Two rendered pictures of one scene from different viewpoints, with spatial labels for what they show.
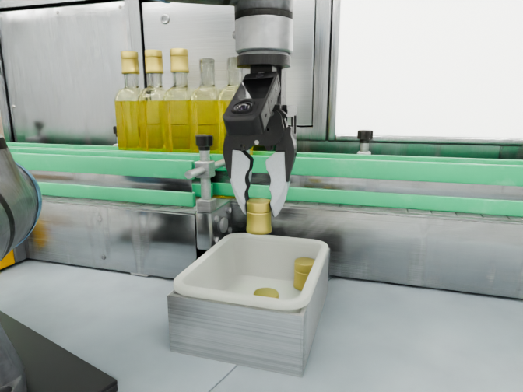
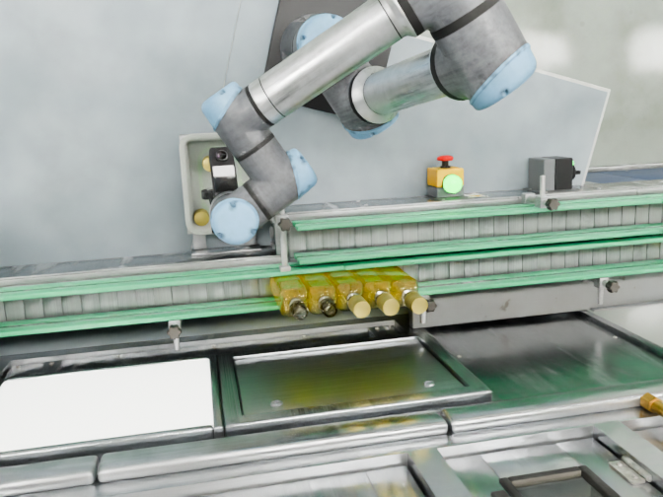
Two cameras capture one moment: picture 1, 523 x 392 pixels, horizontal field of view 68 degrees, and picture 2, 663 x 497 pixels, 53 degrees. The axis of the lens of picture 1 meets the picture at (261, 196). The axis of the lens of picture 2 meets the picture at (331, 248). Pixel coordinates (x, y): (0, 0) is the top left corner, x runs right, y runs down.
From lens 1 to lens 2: 1.32 m
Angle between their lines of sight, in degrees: 63
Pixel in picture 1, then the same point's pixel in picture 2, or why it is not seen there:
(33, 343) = (319, 103)
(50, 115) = (558, 340)
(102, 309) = (318, 153)
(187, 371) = not seen: hidden behind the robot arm
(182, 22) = (405, 385)
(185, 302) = not seen: hidden behind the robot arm
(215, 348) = not seen: hidden behind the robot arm
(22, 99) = (606, 342)
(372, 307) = (154, 217)
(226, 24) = (347, 390)
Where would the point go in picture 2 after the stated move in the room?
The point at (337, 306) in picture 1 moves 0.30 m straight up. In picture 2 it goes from (177, 211) to (174, 233)
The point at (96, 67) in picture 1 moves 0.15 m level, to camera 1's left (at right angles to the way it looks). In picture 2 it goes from (518, 369) to (582, 341)
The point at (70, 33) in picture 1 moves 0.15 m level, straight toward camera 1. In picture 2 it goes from (571, 380) to (525, 330)
